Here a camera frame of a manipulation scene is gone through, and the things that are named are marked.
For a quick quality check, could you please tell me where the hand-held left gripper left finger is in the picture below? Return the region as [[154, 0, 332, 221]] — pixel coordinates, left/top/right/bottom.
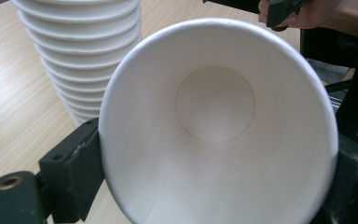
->
[[38, 117, 105, 224]]

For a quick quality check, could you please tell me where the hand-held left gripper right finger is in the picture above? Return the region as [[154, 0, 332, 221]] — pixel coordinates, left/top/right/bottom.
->
[[310, 133, 358, 224]]

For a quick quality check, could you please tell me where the single white paper cup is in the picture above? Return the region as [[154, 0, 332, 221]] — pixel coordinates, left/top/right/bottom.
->
[[98, 17, 340, 224]]

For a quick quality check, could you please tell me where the stack of white paper cups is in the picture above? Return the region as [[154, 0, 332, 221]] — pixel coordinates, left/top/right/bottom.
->
[[10, 0, 144, 127]]

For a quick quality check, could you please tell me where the black metal stand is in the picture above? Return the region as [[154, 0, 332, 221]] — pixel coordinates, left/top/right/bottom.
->
[[299, 27, 358, 147]]

